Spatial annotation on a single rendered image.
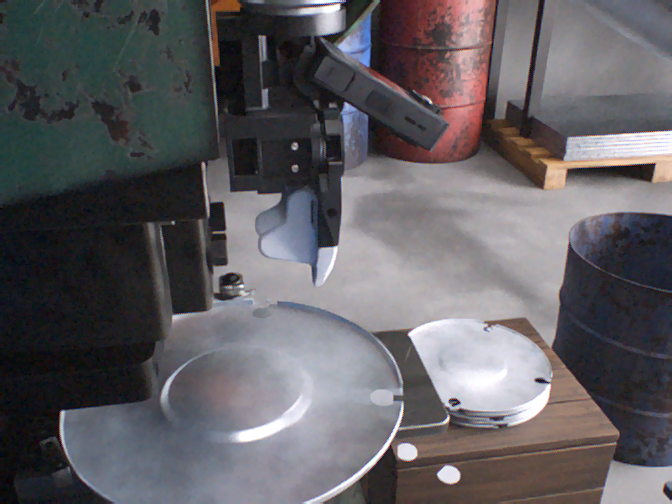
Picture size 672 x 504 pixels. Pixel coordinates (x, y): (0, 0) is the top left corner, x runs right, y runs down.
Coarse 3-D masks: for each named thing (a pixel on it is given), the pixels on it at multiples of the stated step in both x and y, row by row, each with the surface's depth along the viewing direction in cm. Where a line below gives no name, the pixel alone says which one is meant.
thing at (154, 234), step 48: (0, 240) 40; (48, 240) 40; (96, 240) 41; (144, 240) 41; (192, 240) 45; (0, 288) 41; (48, 288) 42; (96, 288) 42; (144, 288) 43; (192, 288) 46; (0, 336) 43; (48, 336) 43; (96, 336) 44; (144, 336) 45
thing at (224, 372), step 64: (192, 320) 67; (256, 320) 67; (320, 320) 67; (192, 384) 57; (256, 384) 57; (320, 384) 58; (384, 384) 58; (64, 448) 50; (128, 448) 51; (192, 448) 51; (256, 448) 51; (320, 448) 51; (384, 448) 50
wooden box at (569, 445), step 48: (528, 336) 140; (576, 384) 126; (480, 432) 114; (528, 432) 114; (576, 432) 114; (384, 480) 119; (432, 480) 112; (480, 480) 114; (528, 480) 116; (576, 480) 118
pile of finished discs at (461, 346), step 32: (448, 320) 138; (480, 320) 138; (448, 352) 128; (480, 352) 128; (512, 352) 129; (448, 384) 120; (480, 384) 120; (512, 384) 120; (544, 384) 120; (480, 416) 115; (512, 416) 114
